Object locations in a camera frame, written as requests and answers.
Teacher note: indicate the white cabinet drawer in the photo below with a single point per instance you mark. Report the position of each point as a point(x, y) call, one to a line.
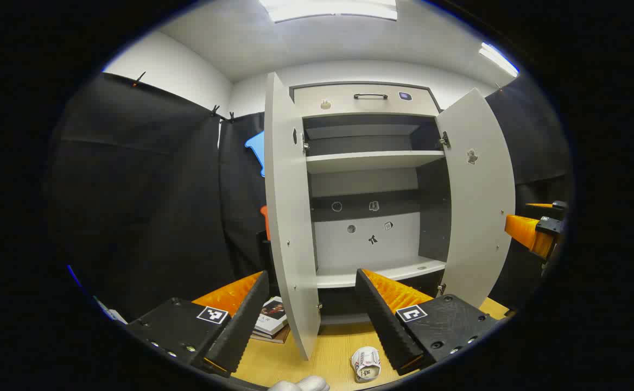
point(349, 106)

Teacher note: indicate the white portrait cover book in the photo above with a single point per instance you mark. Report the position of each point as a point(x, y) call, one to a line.
point(272, 317)

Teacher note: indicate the white shoe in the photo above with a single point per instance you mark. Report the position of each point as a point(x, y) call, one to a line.
point(366, 365)

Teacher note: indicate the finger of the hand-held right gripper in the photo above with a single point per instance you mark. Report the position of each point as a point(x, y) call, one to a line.
point(560, 206)
point(549, 225)

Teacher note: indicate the ceiling light panel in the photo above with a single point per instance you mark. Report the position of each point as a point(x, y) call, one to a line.
point(499, 58)

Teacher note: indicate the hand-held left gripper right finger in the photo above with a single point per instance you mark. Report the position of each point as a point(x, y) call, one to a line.
point(385, 326)

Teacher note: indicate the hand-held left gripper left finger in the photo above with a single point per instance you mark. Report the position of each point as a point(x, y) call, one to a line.
point(241, 326)

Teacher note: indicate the white shoe cabinet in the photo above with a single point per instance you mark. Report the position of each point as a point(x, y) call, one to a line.
point(371, 244)

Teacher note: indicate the white cabinet shelf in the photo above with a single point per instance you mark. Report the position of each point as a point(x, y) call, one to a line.
point(371, 161)
point(349, 277)

